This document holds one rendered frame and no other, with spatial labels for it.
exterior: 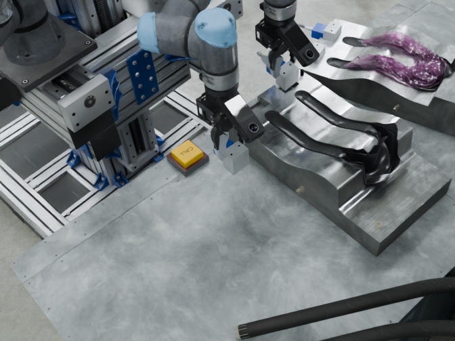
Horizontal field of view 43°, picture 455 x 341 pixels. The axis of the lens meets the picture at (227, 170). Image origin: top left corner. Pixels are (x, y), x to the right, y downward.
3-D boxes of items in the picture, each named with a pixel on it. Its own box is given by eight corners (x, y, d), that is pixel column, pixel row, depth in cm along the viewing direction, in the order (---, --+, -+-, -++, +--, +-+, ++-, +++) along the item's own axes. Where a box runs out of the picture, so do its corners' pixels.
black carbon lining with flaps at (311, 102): (260, 122, 148) (259, 95, 140) (304, 91, 154) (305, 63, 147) (365, 199, 130) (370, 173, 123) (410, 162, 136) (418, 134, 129)
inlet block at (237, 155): (198, 145, 139) (195, 130, 135) (213, 134, 141) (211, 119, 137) (233, 175, 132) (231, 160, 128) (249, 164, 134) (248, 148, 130)
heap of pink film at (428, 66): (339, 71, 160) (342, 49, 154) (365, 36, 169) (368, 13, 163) (431, 101, 150) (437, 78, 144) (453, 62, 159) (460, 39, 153)
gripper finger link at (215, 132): (223, 141, 129) (227, 110, 123) (229, 145, 128) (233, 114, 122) (207, 149, 126) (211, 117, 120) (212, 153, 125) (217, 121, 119)
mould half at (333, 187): (229, 139, 154) (225, 103, 144) (297, 93, 164) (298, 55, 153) (376, 257, 128) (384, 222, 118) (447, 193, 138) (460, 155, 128)
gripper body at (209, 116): (223, 102, 130) (219, 60, 121) (248, 121, 126) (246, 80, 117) (197, 119, 127) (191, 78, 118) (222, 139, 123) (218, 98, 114)
